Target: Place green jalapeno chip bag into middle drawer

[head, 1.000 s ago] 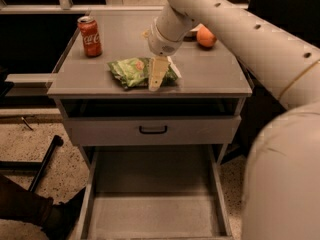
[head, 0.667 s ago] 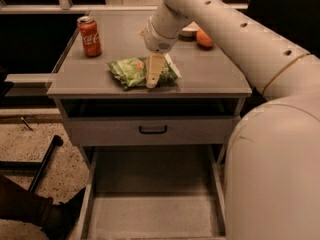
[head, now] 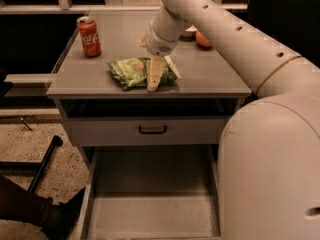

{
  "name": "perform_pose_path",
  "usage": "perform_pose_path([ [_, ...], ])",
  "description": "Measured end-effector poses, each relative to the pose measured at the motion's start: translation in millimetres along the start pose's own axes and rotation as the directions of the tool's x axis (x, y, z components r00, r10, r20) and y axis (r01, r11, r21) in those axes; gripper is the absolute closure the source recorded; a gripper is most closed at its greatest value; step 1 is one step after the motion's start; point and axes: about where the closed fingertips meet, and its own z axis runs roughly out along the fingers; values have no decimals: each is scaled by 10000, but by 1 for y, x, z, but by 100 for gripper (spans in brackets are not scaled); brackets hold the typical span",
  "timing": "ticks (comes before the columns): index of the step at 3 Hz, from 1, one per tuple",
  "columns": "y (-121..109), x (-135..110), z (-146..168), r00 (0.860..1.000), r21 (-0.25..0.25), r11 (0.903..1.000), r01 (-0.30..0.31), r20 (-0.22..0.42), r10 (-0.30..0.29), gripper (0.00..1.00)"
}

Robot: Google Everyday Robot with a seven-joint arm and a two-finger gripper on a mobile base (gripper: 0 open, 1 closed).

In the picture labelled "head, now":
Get black chair base leg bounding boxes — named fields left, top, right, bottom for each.
left=0, top=135, right=63, bottom=193

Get orange fruit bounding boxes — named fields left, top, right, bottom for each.
left=196, top=31, right=212, bottom=48

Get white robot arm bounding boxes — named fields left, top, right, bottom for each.
left=144, top=0, right=320, bottom=240

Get open middle drawer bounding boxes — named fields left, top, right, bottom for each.
left=76, top=145, right=221, bottom=240

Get black drawer handle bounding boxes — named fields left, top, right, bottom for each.
left=138, top=125, right=167, bottom=135

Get person's dark shoe and leg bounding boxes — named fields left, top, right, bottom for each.
left=0, top=175, right=85, bottom=240

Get closed top drawer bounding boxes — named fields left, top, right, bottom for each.
left=64, top=117, right=227, bottom=146

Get black office chair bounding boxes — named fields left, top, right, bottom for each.
left=247, top=0, right=320, bottom=67

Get grey drawer cabinet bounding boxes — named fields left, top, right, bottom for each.
left=47, top=11, right=251, bottom=240

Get green jalapeno chip bag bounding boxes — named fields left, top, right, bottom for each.
left=107, top=56, right=180, bottom=89

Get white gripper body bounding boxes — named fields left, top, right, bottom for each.
left=144, top=20, right=179, bottom=56

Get metal window frame rail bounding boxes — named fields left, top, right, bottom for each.
left=0, top=0, right=249, bottom=16

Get orange coca-cola soda can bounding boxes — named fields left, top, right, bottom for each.
left=77, top=16, right=101, bottom=57

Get white paper bowl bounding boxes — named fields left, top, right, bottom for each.
left=181, top=26, right=197, bottom=38

